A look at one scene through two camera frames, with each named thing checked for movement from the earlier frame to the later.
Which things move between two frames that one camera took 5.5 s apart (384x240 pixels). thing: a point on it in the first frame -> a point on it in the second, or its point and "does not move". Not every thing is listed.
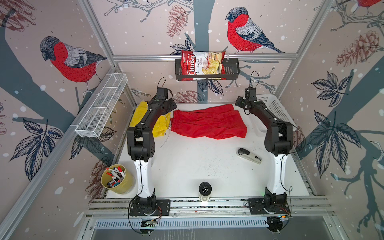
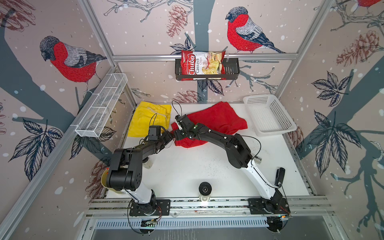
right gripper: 237,101 -> 177,135
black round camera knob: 205,188 does not move
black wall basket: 232,70 does not move
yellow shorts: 162,124 does not move
